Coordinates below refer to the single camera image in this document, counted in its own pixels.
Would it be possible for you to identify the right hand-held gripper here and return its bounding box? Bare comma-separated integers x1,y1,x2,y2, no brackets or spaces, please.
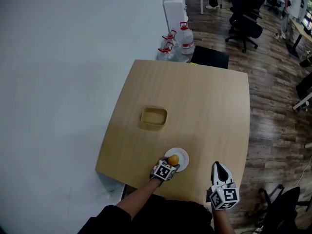
206,161,240,211

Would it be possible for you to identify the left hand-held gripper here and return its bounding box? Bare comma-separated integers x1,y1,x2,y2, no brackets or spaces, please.
150,156,181,183

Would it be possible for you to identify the round orange food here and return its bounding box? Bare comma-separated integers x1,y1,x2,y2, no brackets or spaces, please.
168,154,180,167

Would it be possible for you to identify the white round plate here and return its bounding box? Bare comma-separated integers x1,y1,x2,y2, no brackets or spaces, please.
164,147,190,173

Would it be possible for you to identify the person's right forearm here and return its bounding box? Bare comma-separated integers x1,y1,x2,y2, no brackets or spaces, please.
210,206,236,234

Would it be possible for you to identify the person's left forearm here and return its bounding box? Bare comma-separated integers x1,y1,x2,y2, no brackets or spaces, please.
115,178,163,222

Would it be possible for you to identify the beige rectangular container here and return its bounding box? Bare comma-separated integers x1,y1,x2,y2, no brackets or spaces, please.
140,105,168,132

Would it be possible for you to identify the person's dark clothing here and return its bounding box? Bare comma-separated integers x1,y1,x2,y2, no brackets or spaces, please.
77,194,215,234

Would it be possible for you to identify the crumpled clear water bottle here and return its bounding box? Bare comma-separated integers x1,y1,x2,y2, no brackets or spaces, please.
156,41,190,63
161,29,182,49

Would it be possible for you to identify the black stool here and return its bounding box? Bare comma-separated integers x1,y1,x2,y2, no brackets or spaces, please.
190,45,230,70

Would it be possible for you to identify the large clear water bottle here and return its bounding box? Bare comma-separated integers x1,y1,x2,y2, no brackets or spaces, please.
179,21,195,56

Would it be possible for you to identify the white water dispenser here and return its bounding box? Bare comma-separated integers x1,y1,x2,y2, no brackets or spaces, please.
162,0,188,34

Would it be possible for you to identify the wooden desk with black legs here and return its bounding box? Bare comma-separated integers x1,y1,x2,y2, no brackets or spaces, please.
289,18,312,58

